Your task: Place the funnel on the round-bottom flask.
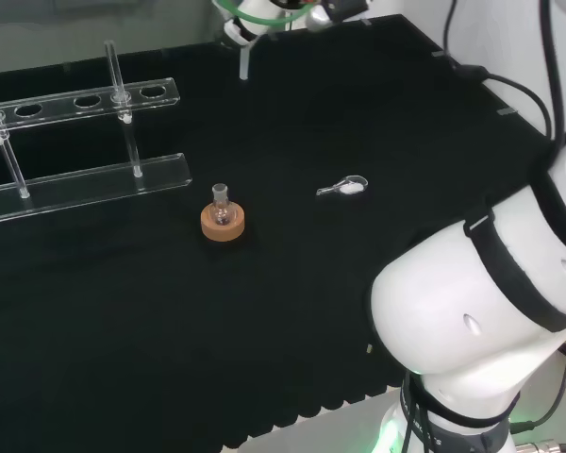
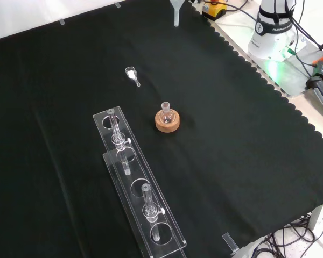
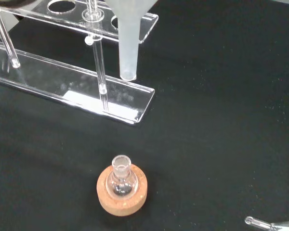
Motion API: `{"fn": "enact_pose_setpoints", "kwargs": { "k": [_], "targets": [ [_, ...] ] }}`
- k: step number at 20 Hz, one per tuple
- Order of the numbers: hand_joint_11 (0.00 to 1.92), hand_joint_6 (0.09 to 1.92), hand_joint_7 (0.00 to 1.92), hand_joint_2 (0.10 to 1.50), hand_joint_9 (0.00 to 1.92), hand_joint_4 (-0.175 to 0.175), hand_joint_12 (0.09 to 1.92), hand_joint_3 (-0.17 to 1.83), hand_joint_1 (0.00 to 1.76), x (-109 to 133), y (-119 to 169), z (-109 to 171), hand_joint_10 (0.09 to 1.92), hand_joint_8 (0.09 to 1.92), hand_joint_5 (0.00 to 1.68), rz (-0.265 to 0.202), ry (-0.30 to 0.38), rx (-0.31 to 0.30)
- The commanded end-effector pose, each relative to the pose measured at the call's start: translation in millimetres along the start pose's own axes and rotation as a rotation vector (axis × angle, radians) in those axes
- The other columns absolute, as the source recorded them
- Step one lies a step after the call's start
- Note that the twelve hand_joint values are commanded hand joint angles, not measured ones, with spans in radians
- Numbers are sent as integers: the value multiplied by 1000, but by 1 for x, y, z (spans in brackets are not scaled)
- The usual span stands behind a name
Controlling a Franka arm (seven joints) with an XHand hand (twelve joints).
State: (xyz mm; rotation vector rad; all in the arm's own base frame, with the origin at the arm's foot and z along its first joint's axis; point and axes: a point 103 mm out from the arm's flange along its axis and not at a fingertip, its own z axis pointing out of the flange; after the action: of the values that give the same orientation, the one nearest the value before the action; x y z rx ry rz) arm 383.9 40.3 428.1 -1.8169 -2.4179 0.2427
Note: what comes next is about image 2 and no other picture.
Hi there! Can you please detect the clear round-bottom flask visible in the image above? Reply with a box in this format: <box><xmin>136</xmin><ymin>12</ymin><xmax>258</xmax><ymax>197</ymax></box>
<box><xmin>159</xmin><ymin>102</ymin><xmax>176</xmax><ymax>125</ymax></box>

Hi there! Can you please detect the clear funnel stand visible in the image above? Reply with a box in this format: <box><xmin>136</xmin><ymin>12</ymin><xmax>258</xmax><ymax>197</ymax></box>
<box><xmin>93</xmin><ymin>106</ymin><xmax>188</xmax><ymax>258</ymax></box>

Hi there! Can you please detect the clear weighing funnel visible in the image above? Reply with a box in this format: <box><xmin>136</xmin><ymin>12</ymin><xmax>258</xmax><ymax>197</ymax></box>
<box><xmin>124</xmin><ymin>67</ymin><xmax>142</xmax><ymax>88</ymax></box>

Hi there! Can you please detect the black cloth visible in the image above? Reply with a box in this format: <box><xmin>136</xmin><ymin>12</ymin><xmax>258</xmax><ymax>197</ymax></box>
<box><xmin>0</xmin><ymin>0</ymin><xmax>323</xmax><ymax>258</ymax></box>

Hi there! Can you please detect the yellow stop button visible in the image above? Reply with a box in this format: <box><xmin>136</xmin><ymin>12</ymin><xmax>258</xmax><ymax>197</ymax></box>
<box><xmin>202</xmin><ymin>0</ymin><xmax>227</xmax><ymax>20</ymax></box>

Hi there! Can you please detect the pale board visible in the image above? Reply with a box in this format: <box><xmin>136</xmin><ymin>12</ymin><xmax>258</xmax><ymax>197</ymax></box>
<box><xmin>0</xmin><ymin>0</ymin><xmax>173</xmax><ymax>44</ymax></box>

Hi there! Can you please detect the cork ring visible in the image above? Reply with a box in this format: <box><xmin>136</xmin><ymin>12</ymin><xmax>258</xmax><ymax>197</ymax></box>
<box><xmin>154</xmin><ymin>109</ymin><xmax>182</xmax><ymax>133</ymax></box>

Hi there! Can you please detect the grey metal base plate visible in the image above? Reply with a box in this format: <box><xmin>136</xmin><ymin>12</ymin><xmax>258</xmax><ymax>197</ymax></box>
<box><xmin>214</xmin><ymin>16</ymin><xmax>322</xmax><ymax>97</ymax></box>

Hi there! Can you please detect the black cable bundle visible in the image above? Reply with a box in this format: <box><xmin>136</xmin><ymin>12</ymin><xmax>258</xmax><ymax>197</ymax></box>
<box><xmin>254</xmin><ymin>211</ymin><xmax>323</xmax><ymax>258</ymax></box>

